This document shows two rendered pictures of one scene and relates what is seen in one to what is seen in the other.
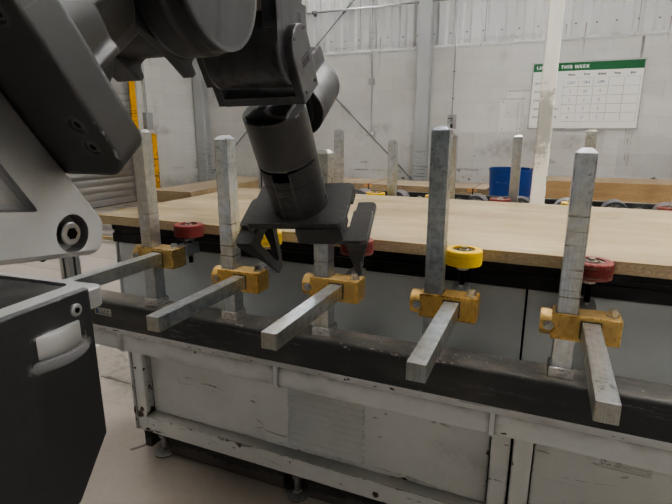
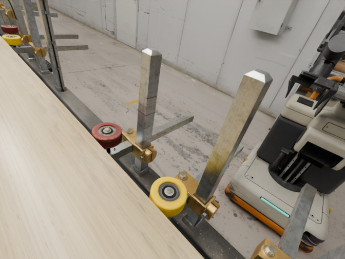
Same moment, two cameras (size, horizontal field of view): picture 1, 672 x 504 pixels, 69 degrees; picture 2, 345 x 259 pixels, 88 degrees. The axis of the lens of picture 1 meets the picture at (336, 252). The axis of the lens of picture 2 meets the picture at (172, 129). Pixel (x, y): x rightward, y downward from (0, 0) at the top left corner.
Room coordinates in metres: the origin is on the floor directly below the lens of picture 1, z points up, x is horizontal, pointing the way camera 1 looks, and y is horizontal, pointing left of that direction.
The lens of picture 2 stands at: (1.26, -0.24, 1.24)
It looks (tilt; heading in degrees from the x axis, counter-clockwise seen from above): 36 degrees down; 194
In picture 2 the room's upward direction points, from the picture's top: 12 degrees clockwise
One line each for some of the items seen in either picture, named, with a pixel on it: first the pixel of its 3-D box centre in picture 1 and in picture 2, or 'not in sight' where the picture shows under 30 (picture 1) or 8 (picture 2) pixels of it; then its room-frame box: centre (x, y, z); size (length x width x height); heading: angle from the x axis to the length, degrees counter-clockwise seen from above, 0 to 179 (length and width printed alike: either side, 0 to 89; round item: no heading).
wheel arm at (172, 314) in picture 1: (222, 291); not in sight; (1.05, 0.26, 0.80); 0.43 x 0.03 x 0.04; 157
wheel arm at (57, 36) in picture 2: not in sight; (46, 36); (0.23, -1.57, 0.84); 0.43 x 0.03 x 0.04; 157
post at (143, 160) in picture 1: (149, 223); not in sight; (1.25, 0.49, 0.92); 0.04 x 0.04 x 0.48; 67
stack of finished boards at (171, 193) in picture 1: (218, 188); not in sight; (8.15, 1.96, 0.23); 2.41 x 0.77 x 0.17; 159
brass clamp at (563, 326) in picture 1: (578, 324); (138, 145); (0.85, -0.45, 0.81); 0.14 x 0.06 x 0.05; 67
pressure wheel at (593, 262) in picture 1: (588, 285); (108, 144); (0.94, -0.51, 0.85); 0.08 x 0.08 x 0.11
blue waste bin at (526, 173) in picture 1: (510, 194); not in sight; (6.20, -2.23, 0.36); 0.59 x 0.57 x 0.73; 157
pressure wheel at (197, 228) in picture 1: (189, 242); not in sight; (1.33, 0.41, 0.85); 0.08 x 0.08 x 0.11
